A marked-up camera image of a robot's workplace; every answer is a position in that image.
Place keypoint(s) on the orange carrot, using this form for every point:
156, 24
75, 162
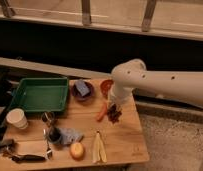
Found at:
102, 113

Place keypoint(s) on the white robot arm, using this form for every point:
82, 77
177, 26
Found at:
184, 87

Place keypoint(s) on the dark red grape bunch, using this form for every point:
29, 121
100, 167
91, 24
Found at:
114, 112

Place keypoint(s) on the small metal cup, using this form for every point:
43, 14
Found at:
48, 118

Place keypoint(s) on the dark blue cup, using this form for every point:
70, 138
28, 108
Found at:
54, 135

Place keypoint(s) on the blue crumpled cloth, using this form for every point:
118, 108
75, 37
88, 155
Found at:
70, 135

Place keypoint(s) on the green plastic tray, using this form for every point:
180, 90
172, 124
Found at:
36, 95

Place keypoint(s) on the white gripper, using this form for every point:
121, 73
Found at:
119, 96

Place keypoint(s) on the metal utensil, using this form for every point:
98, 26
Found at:
48, 151

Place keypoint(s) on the white paper cup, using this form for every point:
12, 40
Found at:
17, 118

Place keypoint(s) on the dark brown tool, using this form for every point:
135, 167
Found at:
27, 158

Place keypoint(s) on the purple bowl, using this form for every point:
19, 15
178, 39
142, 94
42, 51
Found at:
78, 96

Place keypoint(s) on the yellow banana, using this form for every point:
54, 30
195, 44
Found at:
98, 154

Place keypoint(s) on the yellow apple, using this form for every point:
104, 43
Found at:
77, 150

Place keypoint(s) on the blue sponge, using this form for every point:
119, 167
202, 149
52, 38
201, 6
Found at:
82, 87

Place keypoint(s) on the red bowl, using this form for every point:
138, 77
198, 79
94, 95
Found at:
105, 87

